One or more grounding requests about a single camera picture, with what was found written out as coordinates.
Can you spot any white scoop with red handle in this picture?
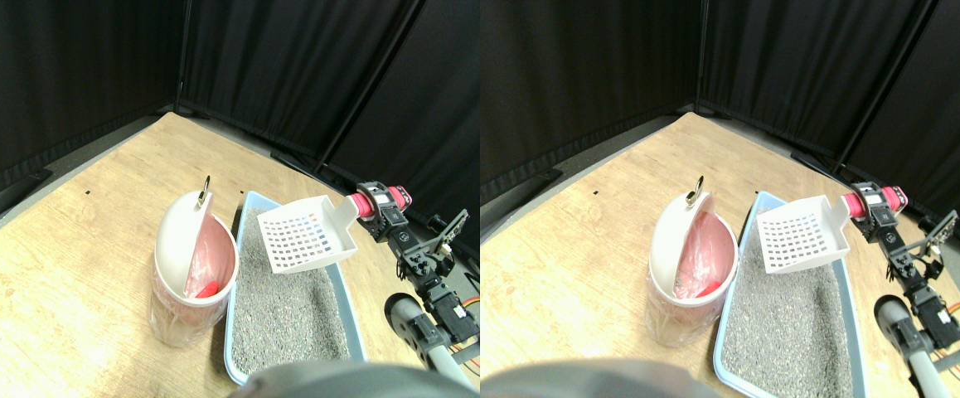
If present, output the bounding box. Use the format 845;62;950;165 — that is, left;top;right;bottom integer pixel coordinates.
256;184;415;274
755;184;910;274

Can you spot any black curtain stand foot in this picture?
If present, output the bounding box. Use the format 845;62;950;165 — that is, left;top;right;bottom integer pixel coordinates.
791;149;858;180
269;149;365;192

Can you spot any blue litter tray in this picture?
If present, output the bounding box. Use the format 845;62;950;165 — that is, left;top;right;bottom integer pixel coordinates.
712;191;869;398
223;191;367;386

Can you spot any black curtain stand pole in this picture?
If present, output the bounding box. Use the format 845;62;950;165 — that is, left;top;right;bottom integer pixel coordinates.
172;0;193;113
833;0;939;171
313;0;421;173
693;0;711;113

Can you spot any white bin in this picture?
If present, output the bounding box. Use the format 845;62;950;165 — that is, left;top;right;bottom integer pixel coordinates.
150;176;239;347
646;176;736;347

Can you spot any black bracket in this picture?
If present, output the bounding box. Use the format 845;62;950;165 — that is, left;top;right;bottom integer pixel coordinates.
410;209;471;270
907;209;960;279

